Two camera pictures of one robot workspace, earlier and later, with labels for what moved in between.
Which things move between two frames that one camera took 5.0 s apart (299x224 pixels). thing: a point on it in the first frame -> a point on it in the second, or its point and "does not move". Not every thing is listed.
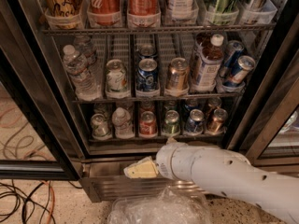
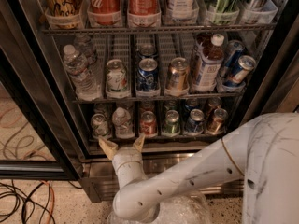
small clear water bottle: x=121 y=121 does not move
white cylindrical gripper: x=173 y=162 -> x=125 y=156
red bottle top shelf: x=144 y=9 does not move
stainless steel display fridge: x=128 y=68 does not move
